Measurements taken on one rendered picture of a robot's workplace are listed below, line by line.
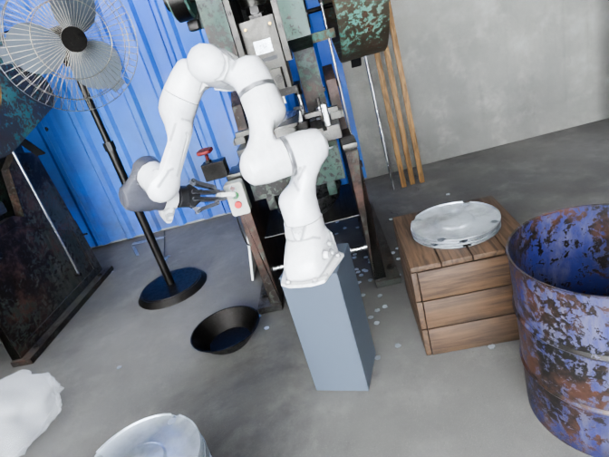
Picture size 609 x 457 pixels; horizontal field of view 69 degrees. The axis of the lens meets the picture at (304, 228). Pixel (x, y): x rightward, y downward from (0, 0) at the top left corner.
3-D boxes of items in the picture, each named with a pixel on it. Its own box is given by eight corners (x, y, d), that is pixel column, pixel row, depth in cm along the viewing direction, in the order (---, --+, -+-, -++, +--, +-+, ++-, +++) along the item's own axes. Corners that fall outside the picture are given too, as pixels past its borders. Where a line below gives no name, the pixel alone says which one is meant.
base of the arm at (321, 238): (333, 285, 121) (321, 239, 115) (270, 290, 127) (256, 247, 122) (348, 245, 140) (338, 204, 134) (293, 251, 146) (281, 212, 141)
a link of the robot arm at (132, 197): (174, 165, 139) (159, 151, 145) (132, 164, 130) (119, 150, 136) (164, 216, 147) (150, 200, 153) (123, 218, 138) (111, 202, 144)
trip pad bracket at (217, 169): (237, 202, 186) (222, 157, 178) (216, 208, 187) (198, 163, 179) (239, 197, 191) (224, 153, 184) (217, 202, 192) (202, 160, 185)
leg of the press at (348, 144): (401, 283, 195) (358, 72, 159) (376, 288, 196) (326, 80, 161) (372, 207, 279) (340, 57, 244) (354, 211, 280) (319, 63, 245)
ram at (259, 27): (293, 87, 180) (271, 7, 169) (256, 97, 182) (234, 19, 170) (294, 82, 196) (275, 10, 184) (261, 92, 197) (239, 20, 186)
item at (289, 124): (306, 154, 174) (297, 121, 168) (272, 163, 175) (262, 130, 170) (306, 140, 197) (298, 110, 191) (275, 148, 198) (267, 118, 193)
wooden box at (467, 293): (544, 335, 145) (538, 241, 132) (427, 355, 151) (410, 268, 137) (499, 273, 182) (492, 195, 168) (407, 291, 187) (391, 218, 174)
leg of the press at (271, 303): (284, 309, 200) (217, 111, 165) (259, 315, 201) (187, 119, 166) (290, 227, 284) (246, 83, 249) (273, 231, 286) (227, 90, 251)
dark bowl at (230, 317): (261, 356, 174) (256, 342, 171) (188, 372, 177) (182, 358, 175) (266, 312, 202) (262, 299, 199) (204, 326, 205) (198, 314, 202)
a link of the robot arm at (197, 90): (178, 24, 126) (210, 42, 141) (155, 84, 130) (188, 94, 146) (232, 53, 121) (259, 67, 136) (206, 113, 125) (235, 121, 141)
